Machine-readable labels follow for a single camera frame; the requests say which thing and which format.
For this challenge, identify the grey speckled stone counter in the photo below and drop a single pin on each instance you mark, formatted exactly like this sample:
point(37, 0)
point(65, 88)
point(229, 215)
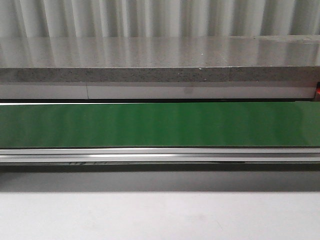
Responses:
point(213, 68)

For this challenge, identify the white pleated curtain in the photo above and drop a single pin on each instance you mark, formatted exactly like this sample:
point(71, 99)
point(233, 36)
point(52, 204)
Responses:
point(158, 18)

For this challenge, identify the aluminium conveyor side rail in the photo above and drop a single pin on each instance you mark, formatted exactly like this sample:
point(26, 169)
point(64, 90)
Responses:
point(157, 155)

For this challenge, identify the green conveyor belt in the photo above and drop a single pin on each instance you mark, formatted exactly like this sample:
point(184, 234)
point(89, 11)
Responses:
point(181, 124)

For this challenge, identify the red object at right edge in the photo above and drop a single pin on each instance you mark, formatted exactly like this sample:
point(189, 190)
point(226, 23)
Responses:
point(317, 92)

